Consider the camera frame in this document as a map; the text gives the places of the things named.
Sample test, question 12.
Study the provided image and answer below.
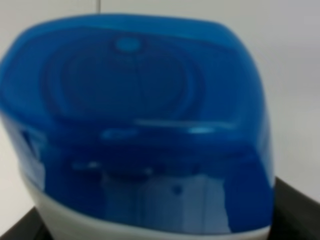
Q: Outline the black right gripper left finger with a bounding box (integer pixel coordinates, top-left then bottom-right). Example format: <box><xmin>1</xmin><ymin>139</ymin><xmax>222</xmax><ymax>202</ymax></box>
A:
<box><xmin>0</xmin><ymin>208</ymin><xmax>53</xmax><ymax>240</ymax></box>

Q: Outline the white blue-capped shampoo bottle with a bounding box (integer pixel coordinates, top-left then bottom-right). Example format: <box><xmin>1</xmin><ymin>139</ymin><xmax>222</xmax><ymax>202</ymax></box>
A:
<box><xmin>0</xmin><ymin>14</ymin><xmax>275</xmax><ymax>240</ymax></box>

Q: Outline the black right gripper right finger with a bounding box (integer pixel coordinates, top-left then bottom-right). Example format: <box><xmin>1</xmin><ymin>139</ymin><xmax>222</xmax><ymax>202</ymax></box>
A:
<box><xmin>268</xmin><ymin>178</ymin><xmax>320</xmax><ymax>240</ymax></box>

